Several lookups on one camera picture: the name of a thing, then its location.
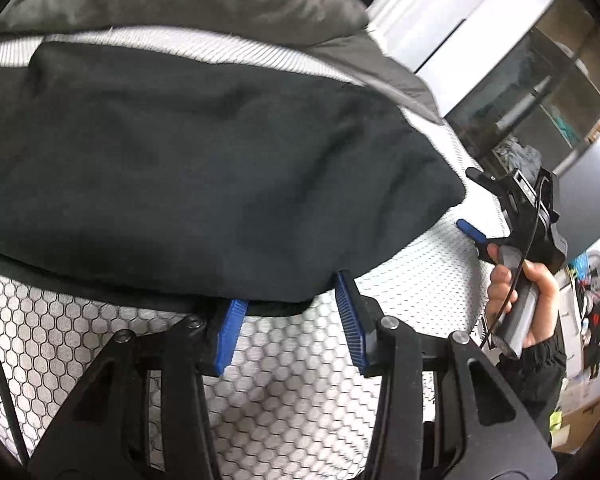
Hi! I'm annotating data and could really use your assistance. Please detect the black pants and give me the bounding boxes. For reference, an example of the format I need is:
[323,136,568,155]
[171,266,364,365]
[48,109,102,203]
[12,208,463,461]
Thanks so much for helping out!
[0,42,465,312]

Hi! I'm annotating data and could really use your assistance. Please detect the black sleeve right forearm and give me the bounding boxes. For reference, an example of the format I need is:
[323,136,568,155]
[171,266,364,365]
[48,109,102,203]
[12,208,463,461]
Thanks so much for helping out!
[496,330,566,442]

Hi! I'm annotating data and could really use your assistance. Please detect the person's right hand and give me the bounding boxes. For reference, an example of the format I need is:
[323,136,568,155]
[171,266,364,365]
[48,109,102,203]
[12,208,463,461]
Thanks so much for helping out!
[486,243,559,359]

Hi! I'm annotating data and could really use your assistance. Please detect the glass display cabinet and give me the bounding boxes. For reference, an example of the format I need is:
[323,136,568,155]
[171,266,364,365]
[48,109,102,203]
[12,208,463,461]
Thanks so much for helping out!
[446,0,600,182]

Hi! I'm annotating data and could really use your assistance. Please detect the white wardrobe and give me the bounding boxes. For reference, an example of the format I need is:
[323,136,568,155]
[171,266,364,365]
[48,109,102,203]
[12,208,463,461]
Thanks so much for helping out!
[367,0,554,116]

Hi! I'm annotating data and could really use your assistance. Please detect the dark grey duvet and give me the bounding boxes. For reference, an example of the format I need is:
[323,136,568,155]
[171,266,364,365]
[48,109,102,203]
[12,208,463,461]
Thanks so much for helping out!
[0,0,442,122]

